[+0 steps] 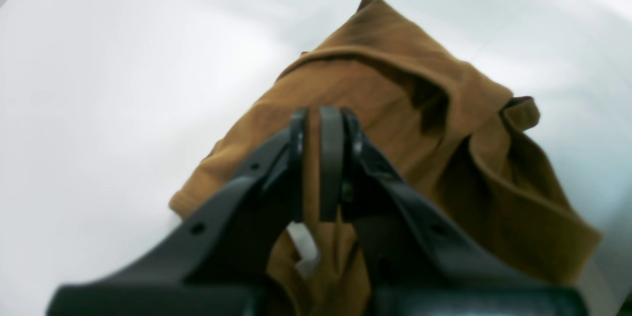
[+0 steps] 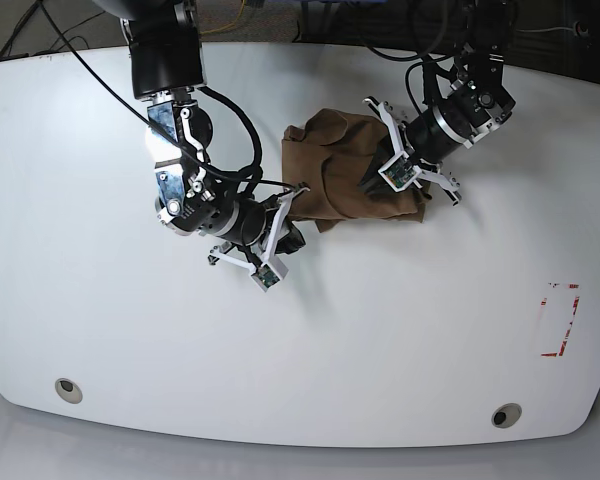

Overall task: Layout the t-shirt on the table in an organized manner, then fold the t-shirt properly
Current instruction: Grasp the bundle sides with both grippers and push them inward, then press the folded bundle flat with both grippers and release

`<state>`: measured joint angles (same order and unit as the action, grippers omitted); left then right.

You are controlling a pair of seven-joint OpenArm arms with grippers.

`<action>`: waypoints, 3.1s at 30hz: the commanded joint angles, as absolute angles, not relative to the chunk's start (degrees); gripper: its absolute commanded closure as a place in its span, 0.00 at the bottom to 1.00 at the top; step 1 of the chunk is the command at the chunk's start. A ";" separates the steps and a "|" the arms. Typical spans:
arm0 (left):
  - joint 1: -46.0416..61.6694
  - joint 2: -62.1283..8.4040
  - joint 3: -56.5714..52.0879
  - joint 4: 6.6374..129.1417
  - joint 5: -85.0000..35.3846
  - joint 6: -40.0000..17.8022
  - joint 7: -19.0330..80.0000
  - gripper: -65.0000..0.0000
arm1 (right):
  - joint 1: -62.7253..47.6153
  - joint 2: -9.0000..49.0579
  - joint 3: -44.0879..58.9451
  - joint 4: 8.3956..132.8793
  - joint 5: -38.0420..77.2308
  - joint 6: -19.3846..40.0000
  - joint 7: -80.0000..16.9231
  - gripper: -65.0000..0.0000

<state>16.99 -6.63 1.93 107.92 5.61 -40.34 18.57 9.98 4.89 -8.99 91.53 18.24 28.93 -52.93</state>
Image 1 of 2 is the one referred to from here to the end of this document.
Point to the left gripper black image-right finger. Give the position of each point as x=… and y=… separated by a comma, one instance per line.
x=419, y=262
x=215, y=263

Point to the brown t-shirt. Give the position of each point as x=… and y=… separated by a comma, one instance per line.
x=456, y=136

